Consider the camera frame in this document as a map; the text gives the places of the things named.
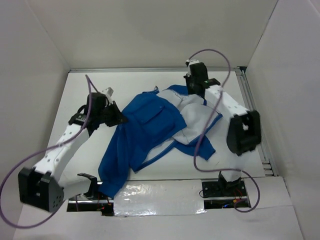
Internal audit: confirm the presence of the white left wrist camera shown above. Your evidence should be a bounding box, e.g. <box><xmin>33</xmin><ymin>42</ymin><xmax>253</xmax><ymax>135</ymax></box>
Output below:
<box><xmin>101</xmin><ymin>87</ymin><xmax>114</xmax><ymax>104</ymax></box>

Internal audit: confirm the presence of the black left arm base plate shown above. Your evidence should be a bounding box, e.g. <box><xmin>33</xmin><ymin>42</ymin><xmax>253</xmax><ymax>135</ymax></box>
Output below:
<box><xmin>69</xmin><ymin>181</ymin><xmax>114</xmax><ymax>201</ymax></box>

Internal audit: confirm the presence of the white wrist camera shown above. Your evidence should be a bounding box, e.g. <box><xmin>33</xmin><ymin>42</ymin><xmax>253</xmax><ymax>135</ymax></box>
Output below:
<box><xmin>101</xmin><ymin>87</ymin><xmax>114</xmax><ymax>104</ymax></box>
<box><xmin>185</xmin><ymin>59</ymin><xmax>200</xmax><ymax>67</ymax></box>

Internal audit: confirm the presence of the blue jacket white lining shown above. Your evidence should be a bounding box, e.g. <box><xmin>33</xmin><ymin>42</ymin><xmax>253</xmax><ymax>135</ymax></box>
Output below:
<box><xmin>98</xmin><ymin>84</ymin><xmax>223</xmax><ymax>198</ymax></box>

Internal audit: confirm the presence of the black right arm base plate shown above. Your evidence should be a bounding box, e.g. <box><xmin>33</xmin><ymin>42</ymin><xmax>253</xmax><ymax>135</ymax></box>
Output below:
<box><xmin>200</xmin><ymin>179</ymin><xmax>247</xmax><ymax>198</ymax></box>

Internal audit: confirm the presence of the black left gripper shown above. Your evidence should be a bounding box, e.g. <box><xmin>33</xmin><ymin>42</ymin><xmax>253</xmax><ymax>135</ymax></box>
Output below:
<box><xmin>96</xmin><ymin>100</ymin><xmax>127</xmax><ymax>127</ymax></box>

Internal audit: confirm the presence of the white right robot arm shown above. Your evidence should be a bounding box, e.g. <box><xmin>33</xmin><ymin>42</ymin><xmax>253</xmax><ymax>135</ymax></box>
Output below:
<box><xmin>184</xmin><ymin>59</ymin><xmax>262</xmax><ymax>196</ymax></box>

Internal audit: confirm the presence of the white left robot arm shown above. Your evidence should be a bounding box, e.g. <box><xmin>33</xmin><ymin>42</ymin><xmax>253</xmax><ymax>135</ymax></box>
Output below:
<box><xmin>18</xmin><ymin>87</ymin><xmax>128</xmax><ymax>213</ymax></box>

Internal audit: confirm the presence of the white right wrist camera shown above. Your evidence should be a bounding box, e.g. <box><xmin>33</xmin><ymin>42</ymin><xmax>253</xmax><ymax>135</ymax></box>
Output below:
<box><xmin>185</xmin><ymin>59</ymin><xmax>200</xmax><ymax>67</ymax></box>

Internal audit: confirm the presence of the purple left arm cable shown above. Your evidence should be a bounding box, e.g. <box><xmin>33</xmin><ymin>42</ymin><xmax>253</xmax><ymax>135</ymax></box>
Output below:
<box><xmin>0</xmin><ymin>74</ymin><xmax>107</xmax><ymax>230</ymax></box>

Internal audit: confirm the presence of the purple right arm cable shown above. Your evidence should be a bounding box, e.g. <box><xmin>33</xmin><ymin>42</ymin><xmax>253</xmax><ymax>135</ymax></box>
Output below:
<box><xmin>187</xmin><ymin>49</ymin><xmax>261</xmax><ymax>213</ymax></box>

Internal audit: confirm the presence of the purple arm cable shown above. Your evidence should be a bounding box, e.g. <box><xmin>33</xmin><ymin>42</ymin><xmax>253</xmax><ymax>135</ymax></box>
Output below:
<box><xmin>187</xmin><ymin>49</ymin><xmax>261</xmax><ymax>213</ymax></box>
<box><xmin>0</xmin><ymin>74</ymin><xmax>107</xmax><ymax>230</ymax></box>

